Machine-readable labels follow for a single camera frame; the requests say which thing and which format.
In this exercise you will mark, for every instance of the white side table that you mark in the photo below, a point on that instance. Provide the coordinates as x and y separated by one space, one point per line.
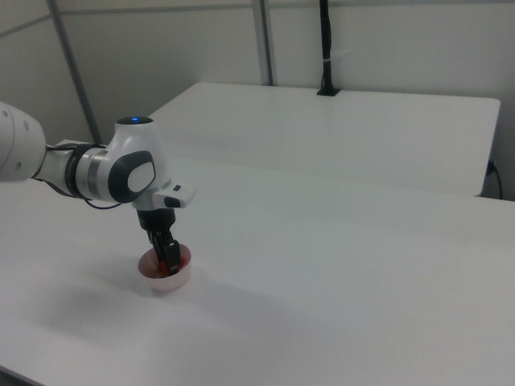
322 128

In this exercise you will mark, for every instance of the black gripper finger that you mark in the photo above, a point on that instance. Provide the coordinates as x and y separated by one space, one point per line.
159 249
173 257

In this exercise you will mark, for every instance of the red strawberry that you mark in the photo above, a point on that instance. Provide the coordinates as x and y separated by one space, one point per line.
162 268

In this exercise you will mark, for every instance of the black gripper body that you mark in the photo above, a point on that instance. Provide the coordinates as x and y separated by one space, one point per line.
157 220

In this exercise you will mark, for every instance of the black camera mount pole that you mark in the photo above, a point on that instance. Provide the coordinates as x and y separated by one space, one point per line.
326 52

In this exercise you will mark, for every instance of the grey partition post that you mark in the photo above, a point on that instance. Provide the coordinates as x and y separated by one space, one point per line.
74 68
265 40

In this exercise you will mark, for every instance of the pink plastic bowl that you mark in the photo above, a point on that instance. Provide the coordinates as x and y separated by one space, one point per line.
169 281

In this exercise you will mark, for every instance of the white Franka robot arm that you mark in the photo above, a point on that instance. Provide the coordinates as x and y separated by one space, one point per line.
120 165

